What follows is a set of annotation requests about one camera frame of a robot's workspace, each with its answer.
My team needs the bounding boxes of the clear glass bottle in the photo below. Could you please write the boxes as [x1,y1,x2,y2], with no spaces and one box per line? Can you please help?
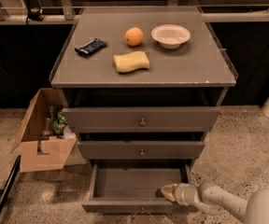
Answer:
[42,118,52,140]

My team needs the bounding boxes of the blue snack bar wrapper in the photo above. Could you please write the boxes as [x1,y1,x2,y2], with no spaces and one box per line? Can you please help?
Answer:
[75,38,107,57]

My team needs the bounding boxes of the black bar on floor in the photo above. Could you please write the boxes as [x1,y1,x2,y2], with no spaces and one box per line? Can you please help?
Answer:
[0,156,21,215]

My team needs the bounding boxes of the white bowl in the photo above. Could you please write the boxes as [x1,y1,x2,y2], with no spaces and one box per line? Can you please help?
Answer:
[151,24,191,49]

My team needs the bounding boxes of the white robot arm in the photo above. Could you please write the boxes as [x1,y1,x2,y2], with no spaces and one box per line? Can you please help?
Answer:
[161,97,269,224]

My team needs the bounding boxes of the brown cardboard box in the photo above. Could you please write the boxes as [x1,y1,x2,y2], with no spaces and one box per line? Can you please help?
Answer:
[11,88,77,173]

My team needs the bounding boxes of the grey top drawer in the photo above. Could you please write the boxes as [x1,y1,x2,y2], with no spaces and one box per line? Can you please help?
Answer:
[64,106,219,133]

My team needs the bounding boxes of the grey middle drawer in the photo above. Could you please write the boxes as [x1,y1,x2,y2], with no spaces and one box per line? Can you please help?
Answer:
[78,141,205,160]

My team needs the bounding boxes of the grey drawer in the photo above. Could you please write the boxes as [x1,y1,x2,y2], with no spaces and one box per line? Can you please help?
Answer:
[83,160,197,214]
[64,106,219,133]
[78,141,205,160]

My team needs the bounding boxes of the green crumpled bag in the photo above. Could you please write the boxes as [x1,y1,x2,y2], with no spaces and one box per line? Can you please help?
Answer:
[51,111,67,135]

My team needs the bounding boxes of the yellow sponge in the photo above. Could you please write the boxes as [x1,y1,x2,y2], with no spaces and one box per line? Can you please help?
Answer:
[114,51,149,73]

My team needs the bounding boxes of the grey bottom drawer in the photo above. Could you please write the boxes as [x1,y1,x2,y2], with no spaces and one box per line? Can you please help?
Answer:
[83,160,197,214]

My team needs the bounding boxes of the orange fruit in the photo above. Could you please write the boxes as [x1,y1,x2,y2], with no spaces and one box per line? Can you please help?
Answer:
[125,27,144,47]

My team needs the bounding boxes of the small black device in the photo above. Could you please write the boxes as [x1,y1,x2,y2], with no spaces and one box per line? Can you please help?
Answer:
[28,7,44,21]

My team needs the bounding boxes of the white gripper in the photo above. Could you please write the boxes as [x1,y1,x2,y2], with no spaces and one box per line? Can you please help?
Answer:
[161,183,200,206]

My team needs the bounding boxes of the grey drawer cabinet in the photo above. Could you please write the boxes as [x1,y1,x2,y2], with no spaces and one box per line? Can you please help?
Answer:
[49,5,239,215]

